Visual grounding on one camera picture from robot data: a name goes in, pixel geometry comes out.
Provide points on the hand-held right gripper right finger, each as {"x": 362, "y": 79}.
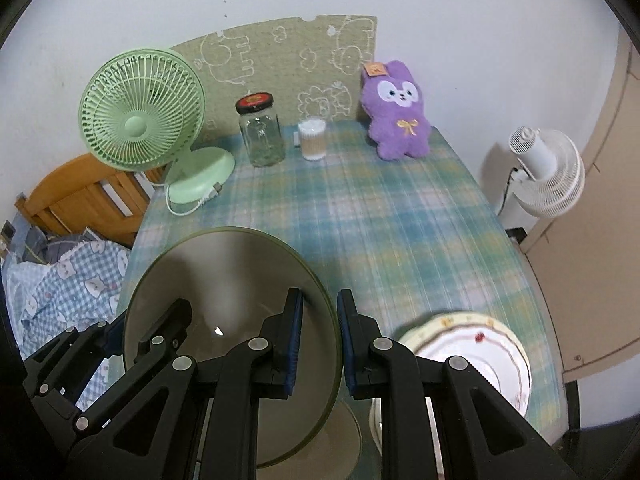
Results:
{"x": 345, "y": 340}

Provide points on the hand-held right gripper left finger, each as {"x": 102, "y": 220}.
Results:
{"x": 295, "y": 340}

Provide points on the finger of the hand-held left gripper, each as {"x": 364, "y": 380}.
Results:
{"x": 165, "y": 325}
{"x": 65, "y": 355}

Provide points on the small floral ceramic bowl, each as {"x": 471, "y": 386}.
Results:
{"x": 210, "y": 280}

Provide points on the yellow floral plate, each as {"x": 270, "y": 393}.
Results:
{"x": 375, "y": 430}
{"x": 440, "y": 321}

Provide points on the white plate with red pattern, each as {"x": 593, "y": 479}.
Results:
{"x": 500, "y": 360}

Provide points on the blue checked bear blanket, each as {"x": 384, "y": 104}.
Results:
{"x": 65, "y": 285}

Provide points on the grey plaid bedding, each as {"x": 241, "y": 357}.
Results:
{"x": 45, "y": 247}

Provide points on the plaid tablecloth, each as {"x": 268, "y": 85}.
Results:
{"x": 375, "y": 220}

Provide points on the cotton swab container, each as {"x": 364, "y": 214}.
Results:
{"x": 312, "y": 145}

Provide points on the green desk fan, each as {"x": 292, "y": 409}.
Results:
{"x": 135, "y": 125}

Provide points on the glass jar with black lid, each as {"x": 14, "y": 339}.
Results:
{"x": 260, "y": 140}

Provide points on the purple plush bunny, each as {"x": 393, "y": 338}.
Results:
{"x": 400, "y": 130}

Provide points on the white fan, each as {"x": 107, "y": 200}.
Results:
{"x": 540, "y": 160}

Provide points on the beige door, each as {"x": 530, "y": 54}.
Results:
{"x": 600, "y": 260}

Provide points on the green printed mat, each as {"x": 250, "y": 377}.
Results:
{"x": 280, "y": 60}

